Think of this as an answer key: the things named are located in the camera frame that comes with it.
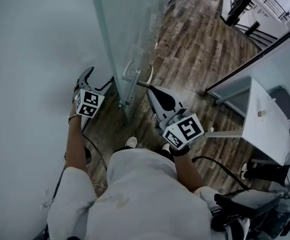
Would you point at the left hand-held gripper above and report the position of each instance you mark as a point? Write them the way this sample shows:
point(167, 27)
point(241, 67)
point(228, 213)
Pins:
point(88, 104)

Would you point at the person's right white shoe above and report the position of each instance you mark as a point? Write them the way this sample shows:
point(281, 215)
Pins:
point(165, 147)

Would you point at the black metal staircase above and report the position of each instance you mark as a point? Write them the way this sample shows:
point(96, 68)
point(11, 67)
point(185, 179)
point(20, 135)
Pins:
point(242, 5)

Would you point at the long white desk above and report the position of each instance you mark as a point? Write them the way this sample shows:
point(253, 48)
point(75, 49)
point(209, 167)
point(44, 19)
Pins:
point(267, 134)

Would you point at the person's white shirt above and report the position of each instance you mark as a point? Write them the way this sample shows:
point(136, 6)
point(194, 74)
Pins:
point(140, 184)

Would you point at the person's black trousers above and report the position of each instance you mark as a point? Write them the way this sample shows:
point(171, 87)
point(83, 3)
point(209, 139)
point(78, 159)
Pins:
point(167, 155)

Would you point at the black equipment box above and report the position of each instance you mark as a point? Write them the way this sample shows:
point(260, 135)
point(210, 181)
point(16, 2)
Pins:
point(245, 201)

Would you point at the glass partition with white blinds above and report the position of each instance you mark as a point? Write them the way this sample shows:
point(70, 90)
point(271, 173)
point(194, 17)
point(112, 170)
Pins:
point(285, 59)

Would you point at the small beige roll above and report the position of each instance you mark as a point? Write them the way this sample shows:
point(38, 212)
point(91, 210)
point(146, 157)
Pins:
point(261, 113)

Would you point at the person's left white shoe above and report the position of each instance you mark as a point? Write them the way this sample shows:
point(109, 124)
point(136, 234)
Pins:
point(131, 141)

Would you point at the person's left forearm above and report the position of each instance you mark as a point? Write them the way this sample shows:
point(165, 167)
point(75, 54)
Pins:
point(75, 146)

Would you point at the person's right forearm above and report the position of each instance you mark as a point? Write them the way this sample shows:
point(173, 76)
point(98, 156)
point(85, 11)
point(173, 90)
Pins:
point(187, 174)

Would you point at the person's white shoe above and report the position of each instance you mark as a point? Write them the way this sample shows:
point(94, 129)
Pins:
point(165, 147)
point(131, 141)

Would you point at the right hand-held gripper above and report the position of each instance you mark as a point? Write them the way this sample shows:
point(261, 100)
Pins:
point(185, 131)

